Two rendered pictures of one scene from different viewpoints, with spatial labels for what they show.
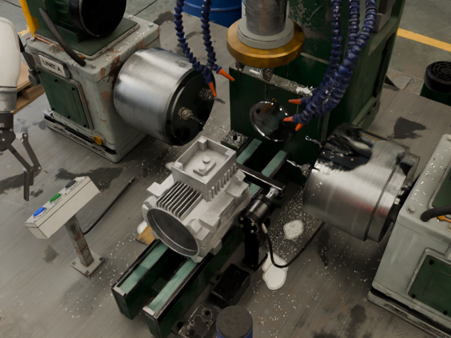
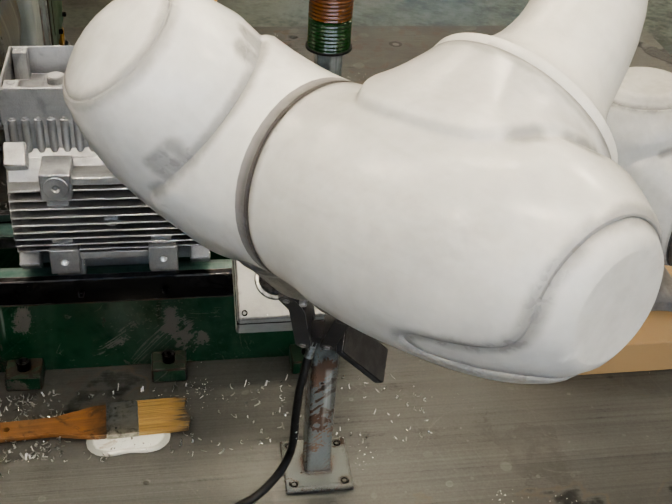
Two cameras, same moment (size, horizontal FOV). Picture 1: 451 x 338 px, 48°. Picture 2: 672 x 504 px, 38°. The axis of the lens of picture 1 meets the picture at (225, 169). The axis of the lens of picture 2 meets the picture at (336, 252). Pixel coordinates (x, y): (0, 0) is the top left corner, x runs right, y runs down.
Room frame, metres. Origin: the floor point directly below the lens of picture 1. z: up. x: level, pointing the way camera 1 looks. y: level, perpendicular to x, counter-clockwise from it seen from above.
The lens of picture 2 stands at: (1.26, 0.87, 1.58)
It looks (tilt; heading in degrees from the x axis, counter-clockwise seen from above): 35 degrees down; 223
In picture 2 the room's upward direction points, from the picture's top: 4 degrees clockwise
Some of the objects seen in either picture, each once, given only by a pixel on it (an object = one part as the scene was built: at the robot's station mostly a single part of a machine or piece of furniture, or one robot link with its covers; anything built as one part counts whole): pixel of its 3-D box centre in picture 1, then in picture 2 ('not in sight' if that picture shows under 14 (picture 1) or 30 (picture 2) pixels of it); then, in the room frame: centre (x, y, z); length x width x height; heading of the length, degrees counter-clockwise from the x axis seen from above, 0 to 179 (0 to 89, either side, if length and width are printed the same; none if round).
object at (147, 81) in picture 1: (153, 90); not in sight; (1.18, 0.20, 1.04); 0.37 x 0.25 x 0.25; 54
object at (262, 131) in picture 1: (271, 123); not in sight; (1.05, -0.14, 1.02); 0.15 x 0.02 x 0.15; 54
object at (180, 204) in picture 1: (197, 204); (114, 175); (0.76, 0.07, 1.02); 0.20 x 0.19 x 0.19; 144
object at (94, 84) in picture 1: (98, 78); not in sight; (1.33, 0.40, 0.99); 0.35 x 0.31 x 0.37; 54
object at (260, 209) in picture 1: (303, 196); not in sight; (0.85, -0.21, 0.92); 0.45 x 0.13 x 0.24; 144
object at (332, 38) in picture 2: not in sight; (329, 31); (0.36, 0.00, 1.05); 0.06 x 0.06 x 0.04
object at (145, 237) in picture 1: (164, 217); (93, 422); (0.89, 0.19, 0.80); 0.21 x 0.05 x 0.01; 147
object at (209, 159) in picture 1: (205, 169); (67, 97); (0.80, 0.05, 1.11); 0.12 x 0.11 x 0.07; 144
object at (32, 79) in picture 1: (37, 59); not in sight; (1.33, 0.57, 1.07); 0.08 x 0.07 x 0.20; 144
